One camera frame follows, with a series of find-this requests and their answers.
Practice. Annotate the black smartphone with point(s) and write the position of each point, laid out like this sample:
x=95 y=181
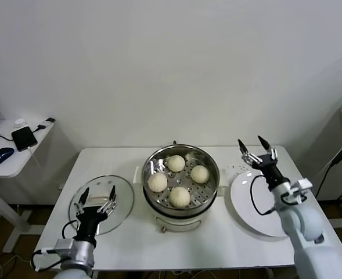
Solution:
x=24 y=139

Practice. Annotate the blue computer mouse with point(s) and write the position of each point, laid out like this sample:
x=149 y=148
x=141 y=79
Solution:
x=1 y=155

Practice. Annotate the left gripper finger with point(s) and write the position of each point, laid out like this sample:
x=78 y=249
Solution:
x=112 y=194
x=84 y=196

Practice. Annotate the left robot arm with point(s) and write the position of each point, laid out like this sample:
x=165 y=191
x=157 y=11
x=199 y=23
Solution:
x=82 y=255

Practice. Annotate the white earbuds case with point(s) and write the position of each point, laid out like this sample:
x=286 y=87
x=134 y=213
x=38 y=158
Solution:
x=19 y=121

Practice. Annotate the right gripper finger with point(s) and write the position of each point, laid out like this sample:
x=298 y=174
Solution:
x=265 y=143
x=243 y=148

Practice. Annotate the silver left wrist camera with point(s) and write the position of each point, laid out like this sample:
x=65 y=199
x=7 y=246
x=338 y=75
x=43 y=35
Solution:
x=63 y=247

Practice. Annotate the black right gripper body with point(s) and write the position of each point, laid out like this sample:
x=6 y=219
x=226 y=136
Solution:
x=272 y=173

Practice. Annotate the white round plate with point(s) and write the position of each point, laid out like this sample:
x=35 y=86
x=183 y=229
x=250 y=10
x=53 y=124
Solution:
x=243 y=203

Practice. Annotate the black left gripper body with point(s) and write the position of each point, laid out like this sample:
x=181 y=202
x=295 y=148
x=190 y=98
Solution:
x=88 y=221

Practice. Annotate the white side table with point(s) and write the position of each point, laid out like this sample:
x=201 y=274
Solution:
x=8 y=168

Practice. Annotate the glass pot lid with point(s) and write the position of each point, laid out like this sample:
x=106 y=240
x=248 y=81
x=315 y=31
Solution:
x=121 y=203

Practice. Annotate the steel steamer basket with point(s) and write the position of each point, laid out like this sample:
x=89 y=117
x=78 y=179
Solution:
x=202 y=197

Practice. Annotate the white steamed baozi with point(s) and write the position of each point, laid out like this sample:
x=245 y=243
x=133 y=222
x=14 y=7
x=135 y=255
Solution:
x=200 y=174
x=176 y=163
x=180 y=197
x=157 y=182

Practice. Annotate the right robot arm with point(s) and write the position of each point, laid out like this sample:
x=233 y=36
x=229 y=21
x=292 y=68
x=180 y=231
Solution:
x=304 y=221

